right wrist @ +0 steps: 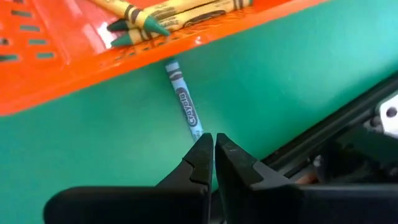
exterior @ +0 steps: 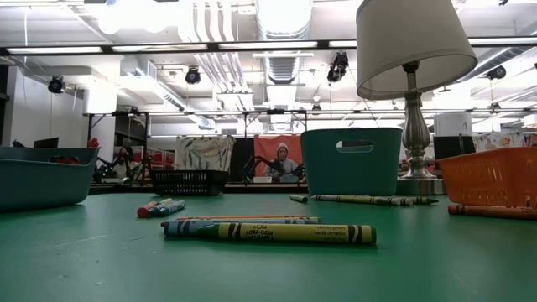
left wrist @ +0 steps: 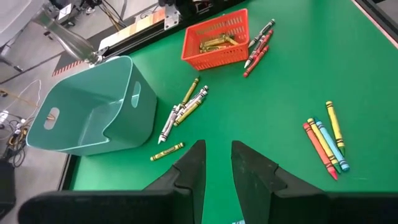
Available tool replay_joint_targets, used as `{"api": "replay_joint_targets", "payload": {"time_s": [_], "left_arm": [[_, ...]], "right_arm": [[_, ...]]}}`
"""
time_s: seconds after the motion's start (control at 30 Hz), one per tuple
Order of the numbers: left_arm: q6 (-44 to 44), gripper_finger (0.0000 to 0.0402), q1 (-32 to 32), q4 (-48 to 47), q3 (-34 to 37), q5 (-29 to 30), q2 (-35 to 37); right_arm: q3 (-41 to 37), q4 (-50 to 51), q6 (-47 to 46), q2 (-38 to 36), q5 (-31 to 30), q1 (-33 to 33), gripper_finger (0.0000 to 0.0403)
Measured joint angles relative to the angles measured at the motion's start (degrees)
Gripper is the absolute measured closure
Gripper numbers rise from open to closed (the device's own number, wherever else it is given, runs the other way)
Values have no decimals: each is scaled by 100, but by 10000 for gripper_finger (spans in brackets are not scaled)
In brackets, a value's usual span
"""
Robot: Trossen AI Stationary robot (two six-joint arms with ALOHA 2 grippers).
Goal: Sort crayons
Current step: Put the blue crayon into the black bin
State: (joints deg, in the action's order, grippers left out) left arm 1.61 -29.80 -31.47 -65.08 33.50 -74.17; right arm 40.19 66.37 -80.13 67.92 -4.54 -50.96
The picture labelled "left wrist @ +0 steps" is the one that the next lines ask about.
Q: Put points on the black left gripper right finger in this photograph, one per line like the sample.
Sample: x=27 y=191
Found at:
x=252 y=177

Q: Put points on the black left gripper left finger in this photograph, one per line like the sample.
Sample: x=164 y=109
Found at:
x=194 y=168

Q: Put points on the yellow wrapped green crayon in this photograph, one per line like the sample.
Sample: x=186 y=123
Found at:
x=190 y=91
x=323 y=143
x=188 y=112

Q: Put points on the tall teal plastic bin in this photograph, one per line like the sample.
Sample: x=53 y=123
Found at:
x=118 y=130

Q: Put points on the blue crayon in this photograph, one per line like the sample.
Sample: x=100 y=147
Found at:
x=332 y=144

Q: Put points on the orange mesh basket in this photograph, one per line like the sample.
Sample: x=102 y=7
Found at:
x=217 y=60

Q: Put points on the hazard striped floor mat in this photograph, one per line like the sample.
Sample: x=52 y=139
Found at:
x=66 y=68

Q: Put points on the white shade silver table lamp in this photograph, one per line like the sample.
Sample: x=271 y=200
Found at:
x=68 y=40

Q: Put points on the silver mounting bracket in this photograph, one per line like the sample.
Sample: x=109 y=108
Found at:
x=172 y=17

